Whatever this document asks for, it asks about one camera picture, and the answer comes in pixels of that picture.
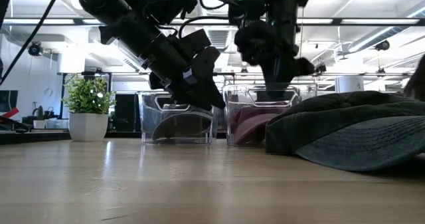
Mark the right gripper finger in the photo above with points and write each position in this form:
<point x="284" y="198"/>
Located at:
<point x="279" y="77"/>

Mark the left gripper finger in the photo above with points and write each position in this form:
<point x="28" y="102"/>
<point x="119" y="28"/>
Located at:
<point x="158" y="83"/>
<point x="202" y="96"/>

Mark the clear plastic bin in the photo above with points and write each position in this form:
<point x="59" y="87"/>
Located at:
<point x="149" y="117"/>
<point x="232" y="97"/>

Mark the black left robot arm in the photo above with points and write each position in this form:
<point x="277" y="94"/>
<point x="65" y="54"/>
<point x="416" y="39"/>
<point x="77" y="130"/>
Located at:
<point x="133" y="21"/>

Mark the black ceiling spotlight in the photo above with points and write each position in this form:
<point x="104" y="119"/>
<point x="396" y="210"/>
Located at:
<point x="34" y="48"/>
<point x="320" y="68"/>
<point x="382" y="45"/>

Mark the black cabinet row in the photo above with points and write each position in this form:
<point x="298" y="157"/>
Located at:
<point x="126" y="112"/>

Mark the white round column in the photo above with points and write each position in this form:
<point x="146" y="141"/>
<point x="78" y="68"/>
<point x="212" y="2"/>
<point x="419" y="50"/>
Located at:
<point x="348" y="84"/>

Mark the green plant in white pot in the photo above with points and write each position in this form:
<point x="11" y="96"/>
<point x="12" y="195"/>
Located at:
<point x="88" y="117"/>

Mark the black overhead light bar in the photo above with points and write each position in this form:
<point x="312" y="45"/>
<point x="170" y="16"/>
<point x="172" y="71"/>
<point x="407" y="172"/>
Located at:
<point x="365" y="21"/>

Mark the small cactus in pot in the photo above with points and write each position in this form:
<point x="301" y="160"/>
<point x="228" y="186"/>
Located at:
<point x="39" y="124"/>

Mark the red object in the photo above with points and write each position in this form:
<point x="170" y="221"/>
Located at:
<point x="11" y="113"/>

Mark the dark monitor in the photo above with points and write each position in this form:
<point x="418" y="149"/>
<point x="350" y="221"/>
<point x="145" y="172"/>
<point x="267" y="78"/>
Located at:
<point x="8" y="101"/>

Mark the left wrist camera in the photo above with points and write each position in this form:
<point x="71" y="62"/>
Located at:
<point x="196" y="43"/>

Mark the silver ventilation duct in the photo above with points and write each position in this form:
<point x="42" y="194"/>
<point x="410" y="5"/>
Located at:
<point x="217" y="38"/>

